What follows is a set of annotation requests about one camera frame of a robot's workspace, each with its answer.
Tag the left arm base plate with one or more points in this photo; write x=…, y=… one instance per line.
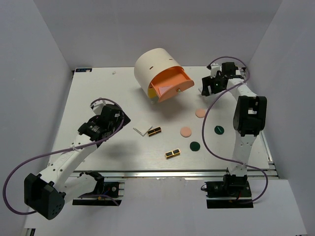
x=110, y=195

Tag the green puff with ribbon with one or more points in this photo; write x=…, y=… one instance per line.
x=219, y=130

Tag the blue corner label left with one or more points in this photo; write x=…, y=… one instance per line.
x=83, y=70

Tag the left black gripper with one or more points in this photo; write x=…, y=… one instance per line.
x=119, y=120

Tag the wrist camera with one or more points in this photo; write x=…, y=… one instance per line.
x=214, y=68
x=98, y=106

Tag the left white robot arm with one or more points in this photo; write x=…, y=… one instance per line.
x=48, y=191

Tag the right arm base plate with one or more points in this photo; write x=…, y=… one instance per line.
x=234, y=197

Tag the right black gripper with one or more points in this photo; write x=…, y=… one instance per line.
x=207, y=81

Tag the peach round makeup puff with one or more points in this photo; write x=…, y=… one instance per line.
x=185, y=132
x=200, y=113

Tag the white cylindrical drawer organizer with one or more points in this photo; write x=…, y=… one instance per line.
x=150, y=64

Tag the plain dark green puff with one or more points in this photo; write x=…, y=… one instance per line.
x=194, y=146

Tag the yellow drawer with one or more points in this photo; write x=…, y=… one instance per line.
x=151, y=93

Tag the pink square makeup pad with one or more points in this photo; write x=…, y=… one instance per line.
x=166, y=91

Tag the white square makeup pad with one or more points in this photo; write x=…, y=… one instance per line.
x=142, y=129

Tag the white foam board front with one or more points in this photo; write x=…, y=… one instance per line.
x=176, y=207

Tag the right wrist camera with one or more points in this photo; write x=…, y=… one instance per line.
x=214, y=68

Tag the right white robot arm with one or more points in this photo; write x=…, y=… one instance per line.
x=249, y=116

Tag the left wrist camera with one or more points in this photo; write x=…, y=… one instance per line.
x=98, y=106

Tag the orange top drawer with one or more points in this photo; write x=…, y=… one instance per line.
x=174, y=76

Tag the black gold lipstick case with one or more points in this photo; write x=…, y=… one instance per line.
x=154, y=131
x=172, y=153

